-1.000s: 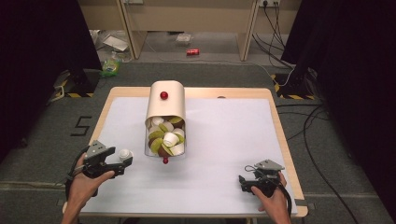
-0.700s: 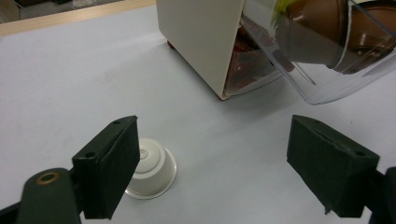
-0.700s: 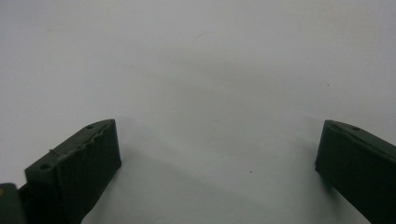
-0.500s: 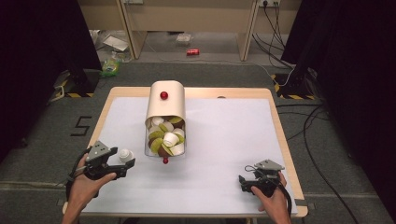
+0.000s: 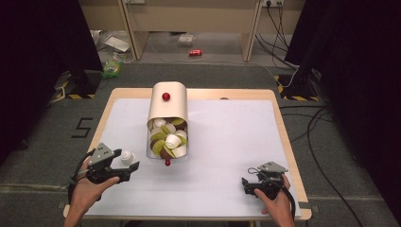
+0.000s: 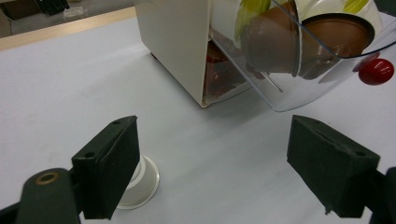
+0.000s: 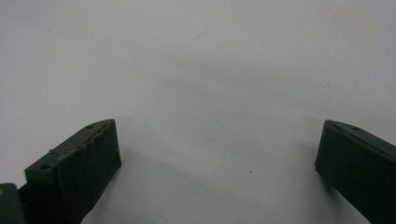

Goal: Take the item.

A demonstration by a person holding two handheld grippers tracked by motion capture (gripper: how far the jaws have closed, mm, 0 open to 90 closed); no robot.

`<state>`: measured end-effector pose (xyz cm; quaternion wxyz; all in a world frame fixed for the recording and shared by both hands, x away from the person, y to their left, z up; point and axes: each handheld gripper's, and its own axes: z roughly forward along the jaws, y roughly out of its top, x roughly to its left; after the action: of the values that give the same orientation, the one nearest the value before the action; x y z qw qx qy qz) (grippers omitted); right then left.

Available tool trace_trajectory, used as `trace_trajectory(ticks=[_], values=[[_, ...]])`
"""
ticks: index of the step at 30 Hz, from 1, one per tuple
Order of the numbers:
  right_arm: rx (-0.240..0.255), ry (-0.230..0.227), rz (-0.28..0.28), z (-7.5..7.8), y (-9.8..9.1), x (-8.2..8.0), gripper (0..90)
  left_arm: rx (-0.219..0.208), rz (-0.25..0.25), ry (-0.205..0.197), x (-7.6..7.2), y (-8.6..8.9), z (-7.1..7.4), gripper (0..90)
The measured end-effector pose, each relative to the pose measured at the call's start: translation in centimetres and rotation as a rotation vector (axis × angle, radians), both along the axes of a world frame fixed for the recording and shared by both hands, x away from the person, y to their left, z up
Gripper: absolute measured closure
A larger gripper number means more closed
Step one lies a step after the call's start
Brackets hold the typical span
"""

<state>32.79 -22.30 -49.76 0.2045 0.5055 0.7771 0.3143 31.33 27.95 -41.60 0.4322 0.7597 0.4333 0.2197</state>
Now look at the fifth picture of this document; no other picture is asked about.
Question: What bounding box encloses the person's left hand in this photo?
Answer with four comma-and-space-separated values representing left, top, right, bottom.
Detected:
67, 157, 120, 218

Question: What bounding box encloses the yellow black hazard tape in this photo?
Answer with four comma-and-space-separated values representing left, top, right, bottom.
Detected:
54, 79, 96, 100
273, 75, 320, 102

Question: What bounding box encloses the beige wooden desk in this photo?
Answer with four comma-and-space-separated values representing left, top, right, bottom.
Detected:
78, 0, 306, 63

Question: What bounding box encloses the black stand base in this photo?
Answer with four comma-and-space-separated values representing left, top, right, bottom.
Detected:
65, 69, 102, 96
278, 73, 320, 97

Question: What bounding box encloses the white coffee capsule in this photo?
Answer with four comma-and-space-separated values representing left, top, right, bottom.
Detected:
120, 150, 136, 166

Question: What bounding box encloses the green plastic bag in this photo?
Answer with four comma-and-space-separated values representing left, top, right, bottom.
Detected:
101, 58, 125, 79

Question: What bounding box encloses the white table sheet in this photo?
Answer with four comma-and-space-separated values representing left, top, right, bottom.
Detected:
84, 97, 302, 218

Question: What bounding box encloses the pile of mixed coffee capsules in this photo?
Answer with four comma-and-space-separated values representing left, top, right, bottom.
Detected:
148, 117, 188, 160

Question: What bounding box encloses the clear plastic packet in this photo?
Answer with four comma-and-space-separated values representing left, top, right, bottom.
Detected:
178, 33, 195, 47

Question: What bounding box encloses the white flat sheet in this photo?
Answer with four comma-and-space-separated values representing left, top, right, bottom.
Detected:
103, 35, 131, 53

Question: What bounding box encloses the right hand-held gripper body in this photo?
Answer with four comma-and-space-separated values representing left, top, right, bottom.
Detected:
252, 161, 288, 200

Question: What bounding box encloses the black floor cable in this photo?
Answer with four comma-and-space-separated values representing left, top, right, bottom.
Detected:
305, 106, 365, 227
278, 104, 335, 145

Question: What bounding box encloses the left hand-held gripper cable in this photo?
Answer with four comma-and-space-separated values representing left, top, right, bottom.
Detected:
66, 148, 96, 206

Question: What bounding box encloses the black curtain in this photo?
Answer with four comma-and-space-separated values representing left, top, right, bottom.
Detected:
0, 0, 104, 165
285, 0, 401, 217

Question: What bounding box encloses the cream capsule dispenser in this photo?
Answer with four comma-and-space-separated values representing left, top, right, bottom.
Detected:
146, 80, 189, 160

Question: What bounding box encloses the person's right hand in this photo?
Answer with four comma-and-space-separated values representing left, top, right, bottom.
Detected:
254, 174, 293, 218

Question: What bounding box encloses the black power cable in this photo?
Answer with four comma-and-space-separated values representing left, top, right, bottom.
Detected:
266, 2, 290, 53
254, 3, 299, 71

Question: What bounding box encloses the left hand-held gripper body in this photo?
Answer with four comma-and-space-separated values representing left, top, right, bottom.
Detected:
86, 142, 125, 184

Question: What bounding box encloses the white wall socket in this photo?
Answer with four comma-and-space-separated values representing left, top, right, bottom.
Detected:
262, 0, 284, 9

